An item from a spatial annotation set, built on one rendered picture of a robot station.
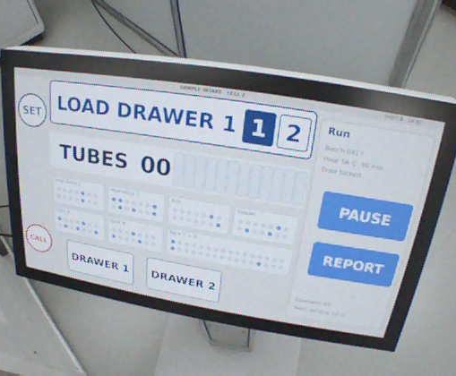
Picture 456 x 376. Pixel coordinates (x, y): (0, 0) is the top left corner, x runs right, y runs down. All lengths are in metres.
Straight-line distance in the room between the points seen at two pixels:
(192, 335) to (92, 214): 1.02
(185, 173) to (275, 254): 0.14
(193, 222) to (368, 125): 0.22
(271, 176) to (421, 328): 1.26
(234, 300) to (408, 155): 0.26
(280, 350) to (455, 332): 0.62
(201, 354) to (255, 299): 0.97
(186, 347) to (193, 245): 1.01
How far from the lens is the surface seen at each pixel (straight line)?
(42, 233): 0.60
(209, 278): 0.54
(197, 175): 0.49
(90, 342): 1.63
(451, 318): 1.72
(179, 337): 1.53
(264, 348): 1.50
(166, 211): 0.51
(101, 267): 0.58
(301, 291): 0.53
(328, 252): 0.51
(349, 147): 0.46
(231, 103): 0.46
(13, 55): 0.56
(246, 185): 0.48
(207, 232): 0.51
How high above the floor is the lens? 1.52
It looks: 60 degrees down
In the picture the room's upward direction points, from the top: 5 degrees counter-clockwise
